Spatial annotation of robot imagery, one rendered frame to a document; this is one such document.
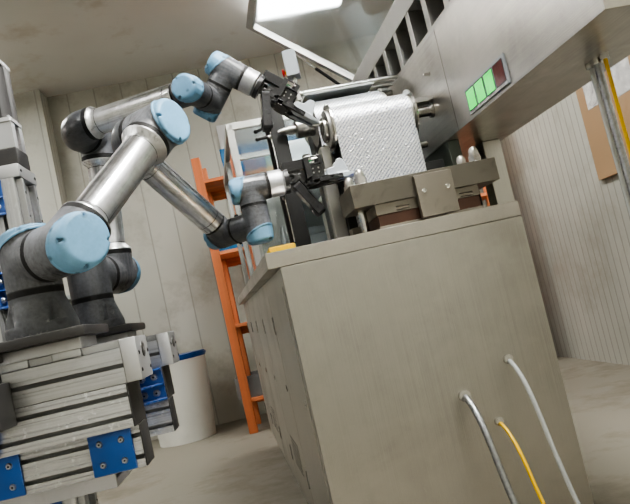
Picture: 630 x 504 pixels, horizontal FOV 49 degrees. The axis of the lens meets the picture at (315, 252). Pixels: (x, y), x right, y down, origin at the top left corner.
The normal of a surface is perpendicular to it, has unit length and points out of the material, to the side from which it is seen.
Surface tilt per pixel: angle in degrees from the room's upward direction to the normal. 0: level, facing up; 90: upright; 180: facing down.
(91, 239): 95
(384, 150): 90
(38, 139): 90
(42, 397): 90
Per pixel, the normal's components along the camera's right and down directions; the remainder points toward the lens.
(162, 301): 0.07, -0.10
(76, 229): 0.75, -0.12
